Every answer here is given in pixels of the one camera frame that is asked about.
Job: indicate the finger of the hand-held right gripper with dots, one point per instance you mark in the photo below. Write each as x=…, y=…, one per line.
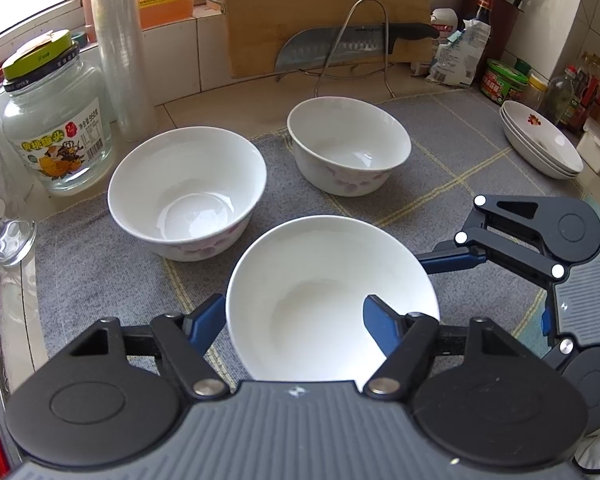
x=555, y=355
x=455, y=259

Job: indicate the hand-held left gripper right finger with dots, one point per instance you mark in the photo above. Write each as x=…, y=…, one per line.
x=380, y=325

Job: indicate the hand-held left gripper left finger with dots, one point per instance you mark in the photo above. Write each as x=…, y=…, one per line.
x=207, y=320

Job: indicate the white pink flower bowl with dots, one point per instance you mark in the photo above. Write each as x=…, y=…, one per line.
x=320, y=290
x=345, y=145
x=180, y=195

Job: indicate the grey teal checked table cloth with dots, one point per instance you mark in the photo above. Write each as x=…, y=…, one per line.
x=430, y=170

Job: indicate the white plastic box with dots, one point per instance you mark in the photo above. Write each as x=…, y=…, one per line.
x=595, y=145

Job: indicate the green lid red label tub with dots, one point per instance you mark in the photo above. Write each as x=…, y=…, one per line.
x=502, y=85

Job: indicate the yellow lid jar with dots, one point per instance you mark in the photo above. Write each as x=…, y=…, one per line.
x=536, y=92

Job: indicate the clear red cap bottle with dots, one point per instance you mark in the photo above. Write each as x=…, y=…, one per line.
x=555, y=102

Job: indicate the white blue print bag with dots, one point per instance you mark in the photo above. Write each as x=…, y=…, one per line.
x=455, y=65

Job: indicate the small green cap jar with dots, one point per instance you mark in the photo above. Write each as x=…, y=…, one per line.
x=523, y=66

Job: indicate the clear glass mug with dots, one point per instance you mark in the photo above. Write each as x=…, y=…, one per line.
x=5, y=240

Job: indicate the brown knife block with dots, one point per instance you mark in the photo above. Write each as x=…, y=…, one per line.
x=510, y=30

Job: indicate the white red seasoning bag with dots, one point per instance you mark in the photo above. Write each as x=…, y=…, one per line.
x=442, y=22

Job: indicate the green lid glass jar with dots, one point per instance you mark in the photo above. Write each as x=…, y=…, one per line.
x=55, y=135

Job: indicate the dark soy sauce bottle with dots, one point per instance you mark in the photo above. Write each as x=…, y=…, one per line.
x=487, y=10

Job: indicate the bamboo cutting board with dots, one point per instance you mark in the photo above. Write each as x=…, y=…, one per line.
x=280, y=5

